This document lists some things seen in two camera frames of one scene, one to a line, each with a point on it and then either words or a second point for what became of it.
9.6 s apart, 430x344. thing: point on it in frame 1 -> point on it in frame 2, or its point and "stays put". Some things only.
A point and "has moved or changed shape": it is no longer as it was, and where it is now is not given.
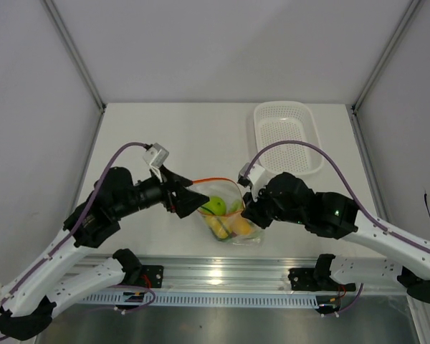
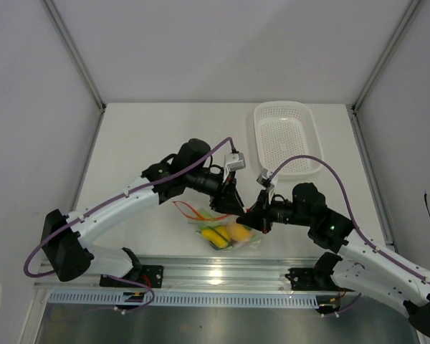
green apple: (216, 205) has moved or changed shape
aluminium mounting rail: (233, 276) stays put
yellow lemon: (219, 225) -> (216, 238)
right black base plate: (307, 279) stays put
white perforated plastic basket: (277, 122) stays put
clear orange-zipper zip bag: (222, 213) has moved or changed shape
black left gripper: (188, 199) -> (228, 200)
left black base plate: (150, 276) stays put
